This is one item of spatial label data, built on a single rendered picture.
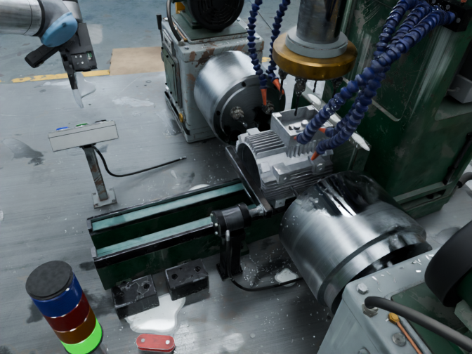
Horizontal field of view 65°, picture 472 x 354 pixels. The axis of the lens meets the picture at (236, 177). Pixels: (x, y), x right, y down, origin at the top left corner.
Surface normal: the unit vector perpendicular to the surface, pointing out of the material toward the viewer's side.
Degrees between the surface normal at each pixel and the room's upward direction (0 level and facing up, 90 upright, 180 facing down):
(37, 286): 0
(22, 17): 96
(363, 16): 90
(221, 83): 39
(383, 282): 0
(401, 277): 0
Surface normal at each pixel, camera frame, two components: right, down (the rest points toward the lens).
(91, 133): 0.34, 0.14
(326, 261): -0.80, -0.13
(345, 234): -0.46, -0.49
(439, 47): -0.92, 0.25
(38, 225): 0.03, -0.73
